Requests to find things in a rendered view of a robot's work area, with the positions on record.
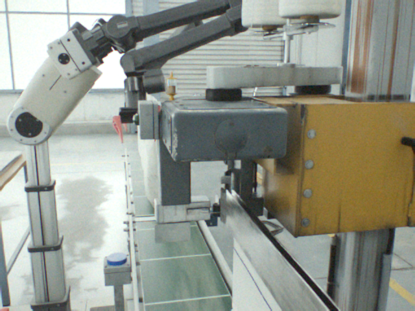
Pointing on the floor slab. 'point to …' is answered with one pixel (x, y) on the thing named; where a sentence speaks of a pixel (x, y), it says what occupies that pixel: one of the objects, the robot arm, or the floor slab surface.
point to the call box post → (118, 297)
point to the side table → (2, 234)
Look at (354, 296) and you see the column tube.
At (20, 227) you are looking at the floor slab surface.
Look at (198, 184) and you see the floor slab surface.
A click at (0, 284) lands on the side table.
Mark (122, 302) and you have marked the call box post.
